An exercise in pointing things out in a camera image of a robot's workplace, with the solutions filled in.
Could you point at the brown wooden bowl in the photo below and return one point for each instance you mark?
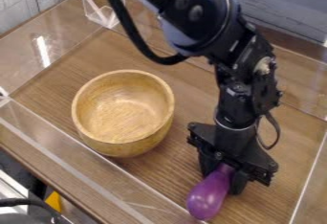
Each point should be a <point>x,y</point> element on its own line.
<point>124,112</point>

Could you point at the yellow black device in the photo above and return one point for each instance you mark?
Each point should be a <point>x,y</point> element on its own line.
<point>51,216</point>

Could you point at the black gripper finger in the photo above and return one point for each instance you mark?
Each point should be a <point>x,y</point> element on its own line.
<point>210,160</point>
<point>240,181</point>

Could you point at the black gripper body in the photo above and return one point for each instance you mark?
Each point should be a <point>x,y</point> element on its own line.
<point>241,147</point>

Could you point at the clear acrylic tray wall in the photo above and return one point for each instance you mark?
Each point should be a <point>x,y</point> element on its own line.
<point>53,55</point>

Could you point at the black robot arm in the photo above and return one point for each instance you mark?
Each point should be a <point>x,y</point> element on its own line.
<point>209,28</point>

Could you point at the purple toy eggplant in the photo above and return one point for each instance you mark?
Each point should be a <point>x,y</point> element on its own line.
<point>206,197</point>

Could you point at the clear acrylic corner bracket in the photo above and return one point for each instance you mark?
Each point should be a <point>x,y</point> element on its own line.
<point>102,15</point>

